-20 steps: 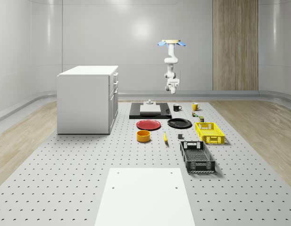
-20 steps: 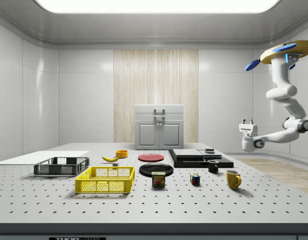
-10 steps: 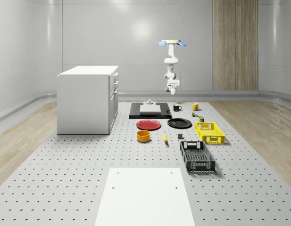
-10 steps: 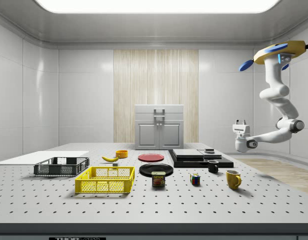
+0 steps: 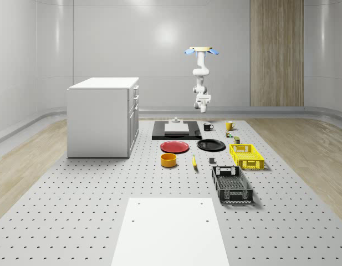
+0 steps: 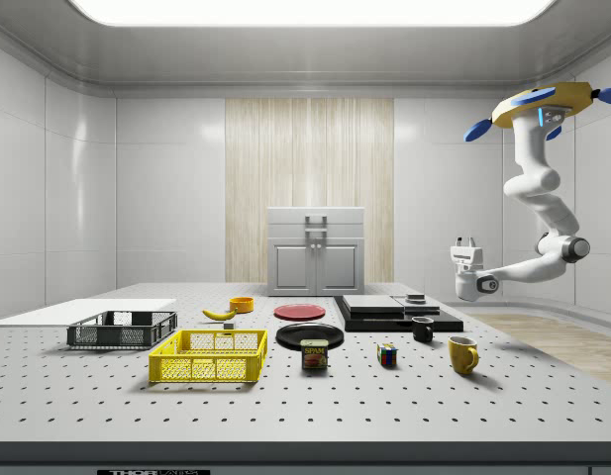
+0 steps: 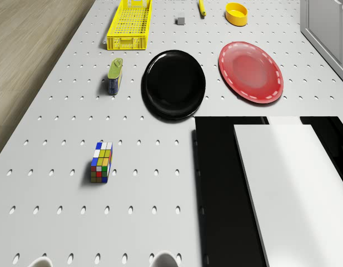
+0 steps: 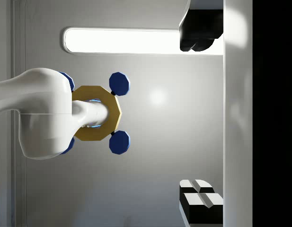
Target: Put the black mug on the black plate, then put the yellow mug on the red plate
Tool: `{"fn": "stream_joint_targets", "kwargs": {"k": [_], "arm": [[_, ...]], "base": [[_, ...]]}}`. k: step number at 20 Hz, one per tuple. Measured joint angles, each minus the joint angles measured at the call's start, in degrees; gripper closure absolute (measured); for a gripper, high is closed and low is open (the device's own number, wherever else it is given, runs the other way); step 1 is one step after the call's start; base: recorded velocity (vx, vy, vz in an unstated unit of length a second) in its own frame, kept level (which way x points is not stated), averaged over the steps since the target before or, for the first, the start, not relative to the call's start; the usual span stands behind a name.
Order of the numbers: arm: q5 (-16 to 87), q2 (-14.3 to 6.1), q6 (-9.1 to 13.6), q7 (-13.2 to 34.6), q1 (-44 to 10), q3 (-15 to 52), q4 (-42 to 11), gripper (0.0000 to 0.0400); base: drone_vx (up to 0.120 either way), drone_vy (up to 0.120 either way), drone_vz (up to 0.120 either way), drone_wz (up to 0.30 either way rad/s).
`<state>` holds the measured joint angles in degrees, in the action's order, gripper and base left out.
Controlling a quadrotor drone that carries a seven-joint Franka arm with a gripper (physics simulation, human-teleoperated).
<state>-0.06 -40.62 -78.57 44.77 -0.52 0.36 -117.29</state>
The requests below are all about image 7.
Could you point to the black plate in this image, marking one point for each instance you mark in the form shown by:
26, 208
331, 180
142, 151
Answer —
174, 84

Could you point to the black stove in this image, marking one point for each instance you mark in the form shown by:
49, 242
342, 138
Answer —
221, 180

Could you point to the puzzle cube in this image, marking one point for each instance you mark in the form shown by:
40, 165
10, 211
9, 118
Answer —
101, 164

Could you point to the flat-sided can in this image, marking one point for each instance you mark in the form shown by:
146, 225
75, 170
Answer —
115, 78

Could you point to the yellow basket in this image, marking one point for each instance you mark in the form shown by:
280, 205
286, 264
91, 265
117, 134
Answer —
129, 44

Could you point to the red plate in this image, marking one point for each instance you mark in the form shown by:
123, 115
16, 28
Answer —
250, 72

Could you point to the grey cube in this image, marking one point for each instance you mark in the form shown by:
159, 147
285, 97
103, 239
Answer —
181, 20

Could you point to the banana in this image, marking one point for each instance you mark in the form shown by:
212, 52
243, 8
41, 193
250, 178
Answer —
201, 8

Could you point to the yellow bowl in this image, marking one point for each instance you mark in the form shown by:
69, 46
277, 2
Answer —
238, 19

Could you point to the white cabinet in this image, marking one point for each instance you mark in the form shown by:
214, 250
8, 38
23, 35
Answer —
324, 33

